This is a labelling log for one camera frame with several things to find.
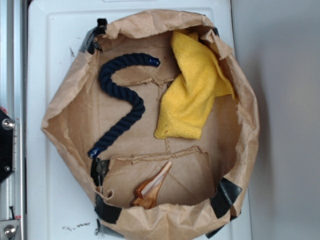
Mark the crumpled orange plastic wrapper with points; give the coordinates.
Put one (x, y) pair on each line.
(146, 194)

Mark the yellow microfiber cloth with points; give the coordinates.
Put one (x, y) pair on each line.
(187, 103)

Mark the aluminium frame rail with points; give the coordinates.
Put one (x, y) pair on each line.
(13, 69)

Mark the black mounting plate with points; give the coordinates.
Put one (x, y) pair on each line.
(7, 127)

